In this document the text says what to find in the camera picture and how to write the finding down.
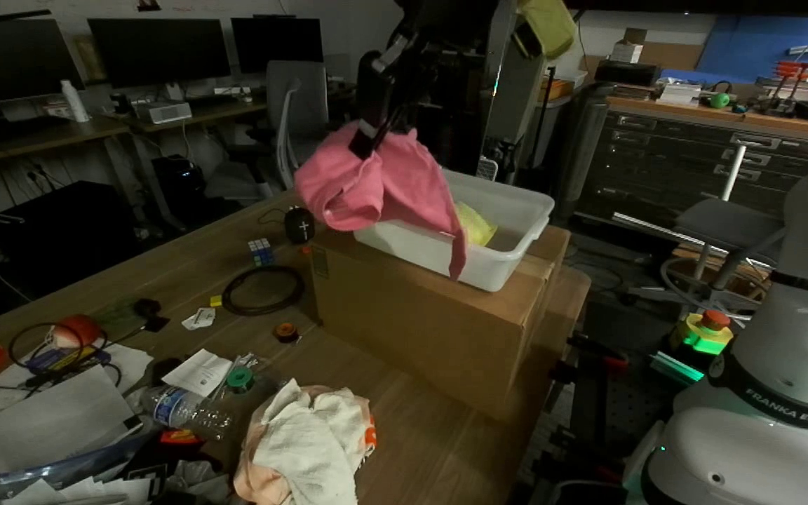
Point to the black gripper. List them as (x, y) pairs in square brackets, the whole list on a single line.
[(442, 57)]

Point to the pink garment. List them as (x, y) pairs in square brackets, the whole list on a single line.
[(366, 187)]

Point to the pale green terry towel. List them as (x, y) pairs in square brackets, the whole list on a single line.
[(476, 225)]

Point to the white waffle towel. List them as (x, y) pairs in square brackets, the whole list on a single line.
[(300, 450)]

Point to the orange and white plastic bag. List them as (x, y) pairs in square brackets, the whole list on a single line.
[(251, 479)]

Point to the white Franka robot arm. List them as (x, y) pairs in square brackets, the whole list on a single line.
[(777, 403)]

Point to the white plastic container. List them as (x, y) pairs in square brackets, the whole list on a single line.
[(490, 269)]

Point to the grey office chair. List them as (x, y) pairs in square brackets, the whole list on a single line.
[(299, 113)]

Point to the black computer monitor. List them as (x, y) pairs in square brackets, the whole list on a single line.
[(159, 51), (279, 44), (11, 57)]

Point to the round black speaker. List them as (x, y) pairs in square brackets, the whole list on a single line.
[(299, 225)]

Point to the wooden office desk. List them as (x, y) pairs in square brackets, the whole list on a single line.
[(30, 142), (208, 113)]

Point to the Rubik's cube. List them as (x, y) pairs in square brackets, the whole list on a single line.
[(260, 250)]

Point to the brown cardboard box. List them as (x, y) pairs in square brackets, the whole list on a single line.
[(421, 326)]

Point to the white desktop device box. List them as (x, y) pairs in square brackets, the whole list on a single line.
[(170, 113)]

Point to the orange and black tape roll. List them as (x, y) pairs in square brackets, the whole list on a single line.
[(286, 333)]

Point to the small white box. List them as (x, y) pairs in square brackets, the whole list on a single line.
[(626, 46)]

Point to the small yellow block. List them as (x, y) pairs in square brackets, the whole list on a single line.
[(215, 301)]

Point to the small white packet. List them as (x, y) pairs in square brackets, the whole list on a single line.
[(201, 319)]

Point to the large dark display screen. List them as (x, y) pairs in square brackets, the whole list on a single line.
[(665, 169)]

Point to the green spool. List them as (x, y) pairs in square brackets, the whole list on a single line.
[(239, 381)]

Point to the small black object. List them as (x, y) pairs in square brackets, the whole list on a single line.
[(150, 313)]

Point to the small white plastic bottle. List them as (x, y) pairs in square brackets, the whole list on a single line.
[(75, 103)]

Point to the white paper card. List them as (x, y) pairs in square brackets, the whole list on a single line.
[(198, 372)]

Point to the green toy figure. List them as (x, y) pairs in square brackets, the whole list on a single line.
[(718, 96)]

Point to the large black case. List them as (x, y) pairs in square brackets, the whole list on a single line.
[(58, 239)]

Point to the clear plastic water bottle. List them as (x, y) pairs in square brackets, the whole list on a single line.
[(181, 407)]

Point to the blue board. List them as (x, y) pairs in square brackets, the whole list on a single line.
[(758, 46)]

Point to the red round gadget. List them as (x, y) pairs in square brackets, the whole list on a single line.
[(80, 335)]

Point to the red snack wrapper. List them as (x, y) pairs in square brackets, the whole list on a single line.
[(181, 437)]

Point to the emergency stop button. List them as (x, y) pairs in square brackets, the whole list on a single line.
[(703, 335)]

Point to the white paper sheet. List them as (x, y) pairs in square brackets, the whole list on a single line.
[(41, 430)]

